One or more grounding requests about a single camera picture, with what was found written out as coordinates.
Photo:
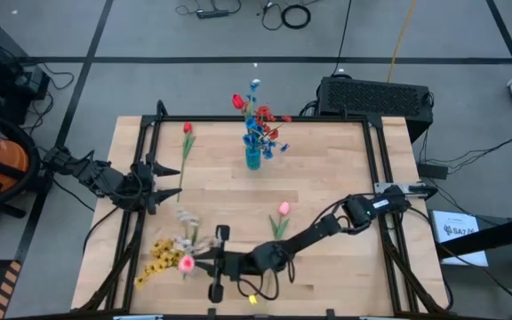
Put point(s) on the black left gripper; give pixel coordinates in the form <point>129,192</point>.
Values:
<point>140,189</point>

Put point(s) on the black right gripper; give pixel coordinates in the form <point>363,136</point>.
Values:
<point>238,264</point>

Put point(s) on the small yellow tag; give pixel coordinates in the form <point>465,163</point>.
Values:
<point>252,300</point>

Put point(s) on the orange black vacuum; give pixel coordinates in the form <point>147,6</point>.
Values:
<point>36,162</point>

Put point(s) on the orange black striped strip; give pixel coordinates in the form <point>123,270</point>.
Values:
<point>5,289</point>

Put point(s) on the black power adapter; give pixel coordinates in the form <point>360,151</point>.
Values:
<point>431,171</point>

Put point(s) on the teal glass vase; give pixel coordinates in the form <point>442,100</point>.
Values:
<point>253,160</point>

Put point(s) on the yellow artificial flower bunch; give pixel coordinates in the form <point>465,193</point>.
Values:
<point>163,255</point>

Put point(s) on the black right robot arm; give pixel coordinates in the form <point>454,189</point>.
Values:
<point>309,235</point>

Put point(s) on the red artificial flower bunch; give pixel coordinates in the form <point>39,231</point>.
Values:
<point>263,111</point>

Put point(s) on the black metal beam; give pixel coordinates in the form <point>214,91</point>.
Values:
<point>482,235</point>

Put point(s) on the white artificial flower bunch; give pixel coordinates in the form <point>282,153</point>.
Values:
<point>188,218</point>

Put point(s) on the white paper label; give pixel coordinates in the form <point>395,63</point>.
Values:
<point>458,249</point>

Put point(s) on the pink artificial tulip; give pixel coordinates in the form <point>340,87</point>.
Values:
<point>284,208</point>
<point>186,264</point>

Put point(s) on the black power strip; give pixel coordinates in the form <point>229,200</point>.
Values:
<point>211,13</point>

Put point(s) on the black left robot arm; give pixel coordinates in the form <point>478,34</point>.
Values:
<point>100,178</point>

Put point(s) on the blue artificial flower bunch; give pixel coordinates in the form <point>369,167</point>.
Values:
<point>250,123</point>

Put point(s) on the black mesh computer case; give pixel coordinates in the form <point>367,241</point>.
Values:
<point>371,100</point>

